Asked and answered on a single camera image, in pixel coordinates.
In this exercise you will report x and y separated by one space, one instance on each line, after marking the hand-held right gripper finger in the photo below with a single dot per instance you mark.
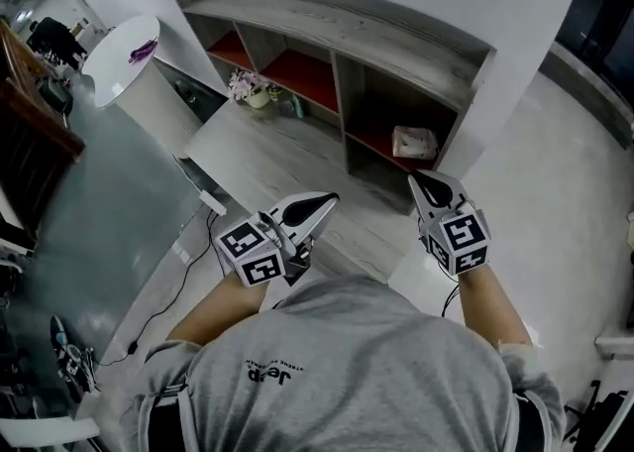
420 204
460 199

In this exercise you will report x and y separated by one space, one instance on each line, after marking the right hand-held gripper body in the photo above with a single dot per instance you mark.
460 242

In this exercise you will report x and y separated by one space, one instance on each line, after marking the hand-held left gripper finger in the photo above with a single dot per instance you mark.
277 209
317 222

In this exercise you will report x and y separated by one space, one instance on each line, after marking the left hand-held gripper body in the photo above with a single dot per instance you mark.
255 259

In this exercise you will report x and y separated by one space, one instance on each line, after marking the person's left forearm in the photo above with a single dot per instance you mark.
223 308

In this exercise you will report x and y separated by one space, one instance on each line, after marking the person's right forearm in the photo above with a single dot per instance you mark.
490 308

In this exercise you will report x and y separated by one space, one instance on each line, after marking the white power strip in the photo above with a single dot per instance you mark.
212 201

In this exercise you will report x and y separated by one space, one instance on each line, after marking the teal bottle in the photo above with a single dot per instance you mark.
298 107

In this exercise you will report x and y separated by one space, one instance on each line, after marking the clear glass jar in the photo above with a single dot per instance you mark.
285 102

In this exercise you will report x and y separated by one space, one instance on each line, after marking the white pot with pink flowers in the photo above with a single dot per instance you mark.
250 90

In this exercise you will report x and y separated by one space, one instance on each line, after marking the black power adapter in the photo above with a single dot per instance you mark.
132 348

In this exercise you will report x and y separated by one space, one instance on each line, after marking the person's grey t-shirt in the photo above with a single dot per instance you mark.
347 380

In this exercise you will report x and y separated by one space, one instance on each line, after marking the black chest harness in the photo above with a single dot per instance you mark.
161 422

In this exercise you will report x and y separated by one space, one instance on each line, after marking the black and white bag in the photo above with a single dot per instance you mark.
72 356

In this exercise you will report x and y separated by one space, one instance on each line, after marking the white curved counter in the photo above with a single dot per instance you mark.
129 63

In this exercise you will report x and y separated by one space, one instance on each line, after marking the purple item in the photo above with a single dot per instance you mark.
143 49

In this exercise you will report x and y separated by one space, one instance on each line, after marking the dark glass door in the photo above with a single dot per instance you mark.
604 33

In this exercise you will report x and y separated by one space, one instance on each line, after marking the dark grey machine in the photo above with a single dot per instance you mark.
55 95

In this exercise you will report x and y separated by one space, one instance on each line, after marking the brown wooden staircase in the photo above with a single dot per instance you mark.
30 143

